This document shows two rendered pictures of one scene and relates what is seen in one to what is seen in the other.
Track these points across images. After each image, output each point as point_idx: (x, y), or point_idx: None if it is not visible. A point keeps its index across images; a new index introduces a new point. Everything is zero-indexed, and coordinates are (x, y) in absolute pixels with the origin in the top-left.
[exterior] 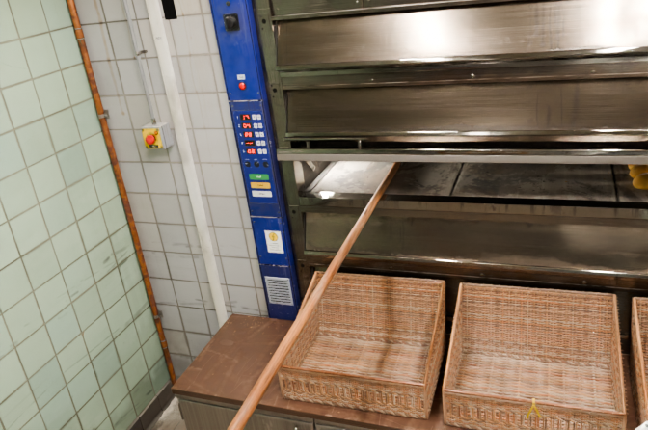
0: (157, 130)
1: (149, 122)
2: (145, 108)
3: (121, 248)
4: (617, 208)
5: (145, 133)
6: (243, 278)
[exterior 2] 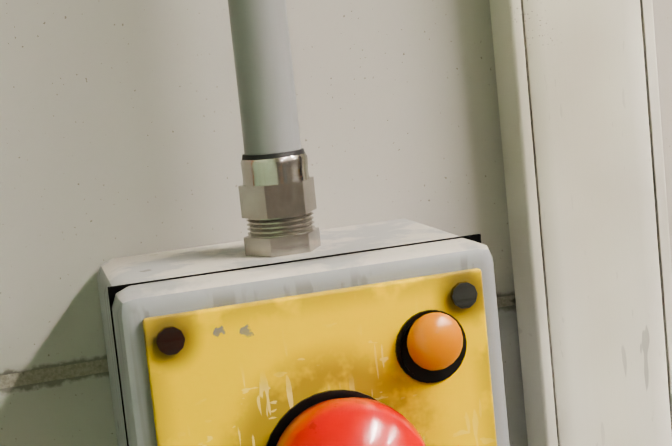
0: (470, 302)
1: (126, 259)
2: (45, 53)
3: None
4: None
5: (213, 392)
6: None
